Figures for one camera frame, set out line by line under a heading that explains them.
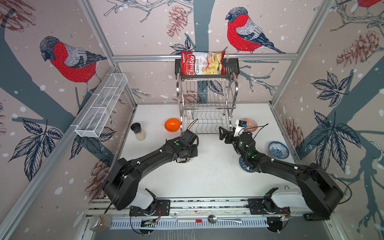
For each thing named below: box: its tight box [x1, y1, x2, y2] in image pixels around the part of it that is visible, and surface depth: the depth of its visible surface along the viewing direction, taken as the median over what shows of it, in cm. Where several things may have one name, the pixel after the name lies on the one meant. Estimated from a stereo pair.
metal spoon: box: [208, 215, 242, 224], surface depth 71 cm
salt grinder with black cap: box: [130, 122, 146, 141], surface depth 96 cm
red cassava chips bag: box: [180, 50, 226, 76], surface depth 90 cm
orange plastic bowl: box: [164, 118, 181, 133], surface depth 104 cm
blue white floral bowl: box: [268, 141, 290, 159], surface depth 94 cm
